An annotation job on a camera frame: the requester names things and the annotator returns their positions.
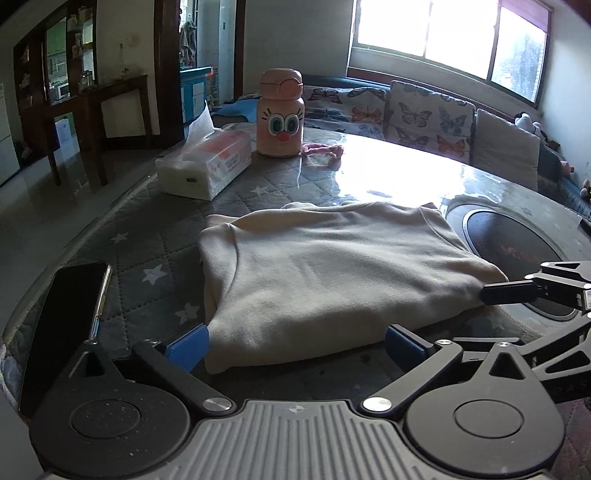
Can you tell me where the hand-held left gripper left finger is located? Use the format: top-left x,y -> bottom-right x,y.
62,324 -> 236,418

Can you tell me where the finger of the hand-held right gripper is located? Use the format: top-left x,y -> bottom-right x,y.
480,261 -> 591,320
452,320 -> 591,403

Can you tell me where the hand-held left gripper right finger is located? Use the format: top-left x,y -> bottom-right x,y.
362,324 -> 539,418

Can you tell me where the cream shirt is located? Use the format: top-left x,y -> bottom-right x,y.
198,202 -> 509,374

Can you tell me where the black round hotplate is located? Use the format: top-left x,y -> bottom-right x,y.
464,210 -> 579,319

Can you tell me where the black smartphone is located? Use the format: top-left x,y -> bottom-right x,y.
18,261 -> 112,416

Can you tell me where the dark blue sofa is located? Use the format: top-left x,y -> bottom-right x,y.
300,74 -> 591,215

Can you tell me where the plain beige cushion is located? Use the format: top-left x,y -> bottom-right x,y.
471,109 -> 541,190

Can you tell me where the panda plush toy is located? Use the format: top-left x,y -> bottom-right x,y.
515,112 -> 544,137

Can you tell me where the white tissue pack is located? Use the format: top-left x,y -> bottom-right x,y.
156,99 -> 253,201

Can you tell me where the butterfly print cushion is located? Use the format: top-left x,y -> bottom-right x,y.
385,80 -> 476,161
302,85 -> 387,139

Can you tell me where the pink scrunchie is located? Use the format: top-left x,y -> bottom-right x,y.
302,142 -> 345,160

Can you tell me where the blue cloth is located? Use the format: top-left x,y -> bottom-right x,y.
216,99 -> 259,121

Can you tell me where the pink cartoon face bottle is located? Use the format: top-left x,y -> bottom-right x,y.
256,68 -> 306,158

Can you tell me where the blue cabinet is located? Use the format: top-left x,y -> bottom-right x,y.
179,66 -> 214,124

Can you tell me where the dark wooden side table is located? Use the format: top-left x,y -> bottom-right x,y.
45,75 -> 154,186

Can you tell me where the window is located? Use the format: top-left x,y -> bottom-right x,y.
348,0 -> 553,110

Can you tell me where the white refrigerator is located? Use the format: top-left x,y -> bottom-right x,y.
0,83 -> 22,186

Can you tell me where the dark wooden shelf partition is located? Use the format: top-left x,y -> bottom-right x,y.
13,0 -> 99,121

